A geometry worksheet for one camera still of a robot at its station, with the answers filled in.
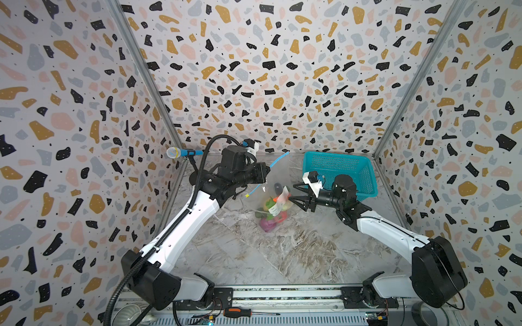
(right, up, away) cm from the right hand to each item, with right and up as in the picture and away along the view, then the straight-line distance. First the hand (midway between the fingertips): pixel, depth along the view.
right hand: (290, 189), depth 75 cm
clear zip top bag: (-8, -5, +5) cm, 11 cm away
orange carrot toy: (-6, -4, +5) cm, 9 cm away
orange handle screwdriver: (-17, -42, -5) cm, 46 cm away
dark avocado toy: (-4, -1, +11) cm, 12 cm away
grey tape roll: (+43, -44, -5) cm, 62 cm away
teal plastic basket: (+25, +10, +38) cm, 47 cm away
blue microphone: (-49, +15, +13) cm, 53 cm away
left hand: (-7, +9, -4) cm, 12 cm away
